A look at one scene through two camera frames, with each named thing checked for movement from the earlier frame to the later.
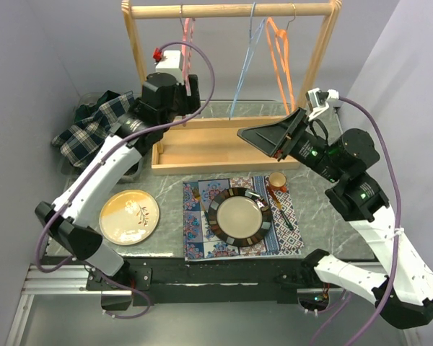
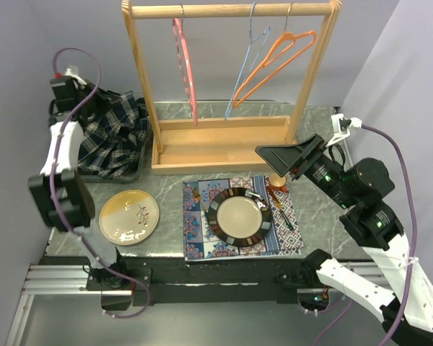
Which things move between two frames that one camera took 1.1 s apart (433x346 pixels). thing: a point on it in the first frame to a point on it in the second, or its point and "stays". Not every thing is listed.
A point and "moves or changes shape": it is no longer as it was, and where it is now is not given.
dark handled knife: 279,207 stays
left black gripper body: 185,104 to 97,102
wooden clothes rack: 210,144 stays
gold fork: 198,196 stays
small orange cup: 277,181 stays
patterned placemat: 283,237 stays
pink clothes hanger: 188,24 moves or changes shape
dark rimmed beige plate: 239,217 stays
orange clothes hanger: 273,32 to 282,44
